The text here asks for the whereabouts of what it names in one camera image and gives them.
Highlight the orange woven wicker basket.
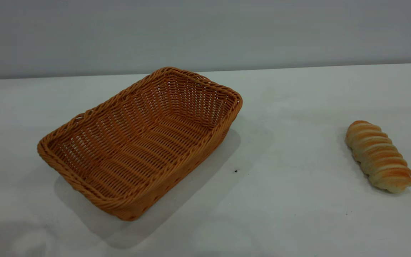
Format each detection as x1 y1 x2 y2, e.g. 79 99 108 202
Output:
37 67 243 221

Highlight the striped long bread roll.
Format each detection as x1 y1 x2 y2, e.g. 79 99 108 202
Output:
345 121 411 194

